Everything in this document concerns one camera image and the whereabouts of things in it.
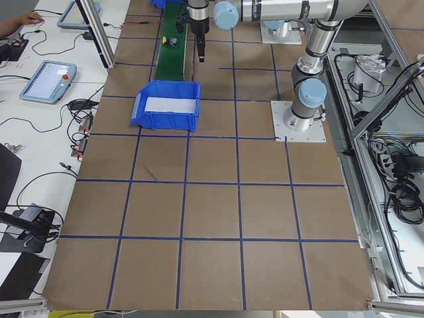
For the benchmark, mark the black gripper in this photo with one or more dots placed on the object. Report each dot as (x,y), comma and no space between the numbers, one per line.
(199,28)

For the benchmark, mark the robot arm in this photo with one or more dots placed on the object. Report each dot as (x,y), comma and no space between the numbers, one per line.
(310,92)

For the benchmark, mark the person's hand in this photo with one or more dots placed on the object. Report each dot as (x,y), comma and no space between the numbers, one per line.
(30,18)

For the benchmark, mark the green conveyor belt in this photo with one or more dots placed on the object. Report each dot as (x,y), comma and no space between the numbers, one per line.
(170,64)

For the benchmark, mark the blue bin with foam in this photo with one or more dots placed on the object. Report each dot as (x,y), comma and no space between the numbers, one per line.
(167,89)

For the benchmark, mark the white foam pad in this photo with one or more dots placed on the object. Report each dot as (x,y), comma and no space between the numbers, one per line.
(170,105)

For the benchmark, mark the far teach pendant tablet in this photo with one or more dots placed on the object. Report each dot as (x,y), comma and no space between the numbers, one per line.
(71,18)

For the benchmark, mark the teach pendant tablet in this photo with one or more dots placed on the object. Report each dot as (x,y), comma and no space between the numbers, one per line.
(49,83)
(71,18)

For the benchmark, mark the near teach pendant tablet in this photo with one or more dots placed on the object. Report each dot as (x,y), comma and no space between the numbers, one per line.
(49,83)

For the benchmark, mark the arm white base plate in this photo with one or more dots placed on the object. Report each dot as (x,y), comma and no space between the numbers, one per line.
(289,128)
(280,32)

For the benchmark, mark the aluminium frame post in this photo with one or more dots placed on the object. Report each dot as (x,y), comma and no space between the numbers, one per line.
(97,31)

